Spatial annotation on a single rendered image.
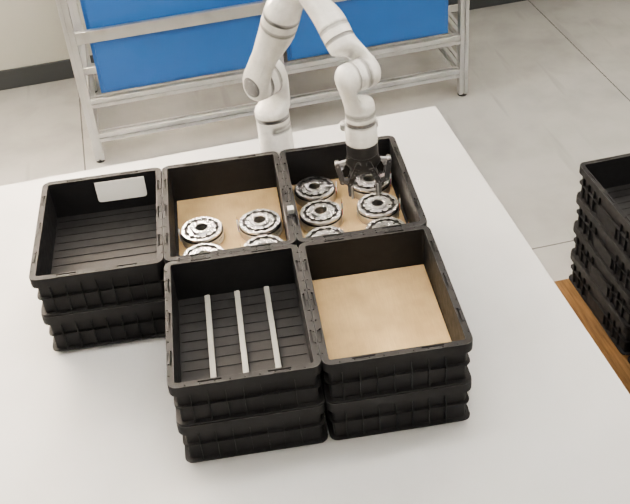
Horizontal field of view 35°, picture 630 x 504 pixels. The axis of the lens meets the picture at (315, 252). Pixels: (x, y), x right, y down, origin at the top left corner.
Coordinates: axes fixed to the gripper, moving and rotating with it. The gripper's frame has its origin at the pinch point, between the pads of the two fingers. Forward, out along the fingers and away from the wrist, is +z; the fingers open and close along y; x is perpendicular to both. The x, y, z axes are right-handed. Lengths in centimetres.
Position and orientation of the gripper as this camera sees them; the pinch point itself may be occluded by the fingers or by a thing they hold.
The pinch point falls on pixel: (364, 190)
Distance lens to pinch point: 241.2
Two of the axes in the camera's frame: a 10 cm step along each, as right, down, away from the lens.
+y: 9.9, -1.0, 0.0
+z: 0.8, 7.9, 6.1
